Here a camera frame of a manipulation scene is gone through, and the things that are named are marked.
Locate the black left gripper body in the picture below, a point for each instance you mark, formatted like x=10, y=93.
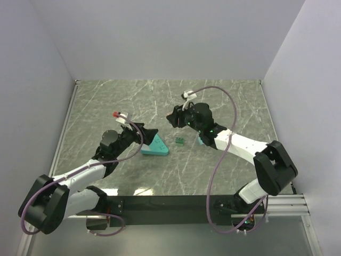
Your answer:
x=128, y=136

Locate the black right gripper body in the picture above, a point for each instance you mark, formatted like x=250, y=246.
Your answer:
x=189, y=118

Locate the teal triangular power strip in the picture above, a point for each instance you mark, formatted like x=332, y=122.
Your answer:
x=157, y=147

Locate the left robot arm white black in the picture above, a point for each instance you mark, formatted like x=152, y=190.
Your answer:
x=52, y=199

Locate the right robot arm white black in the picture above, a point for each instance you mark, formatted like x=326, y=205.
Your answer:
x=274, y=167

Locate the green plug adapter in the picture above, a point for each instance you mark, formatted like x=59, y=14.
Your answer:
x=179, y=141

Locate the teal plug adapter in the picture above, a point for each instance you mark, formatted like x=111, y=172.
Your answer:
x=200, y=142

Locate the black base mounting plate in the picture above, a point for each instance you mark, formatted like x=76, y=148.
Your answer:
x=171, y=210

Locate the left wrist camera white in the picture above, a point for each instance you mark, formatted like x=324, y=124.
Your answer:
x=122, y=118

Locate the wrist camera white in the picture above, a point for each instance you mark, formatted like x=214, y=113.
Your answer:
x=187, y=97
x=122, y=118

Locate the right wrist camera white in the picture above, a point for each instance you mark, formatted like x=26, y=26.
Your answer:
x=187, y=97

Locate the aluminium frame rail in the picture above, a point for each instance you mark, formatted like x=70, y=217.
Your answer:
x=287, y=206

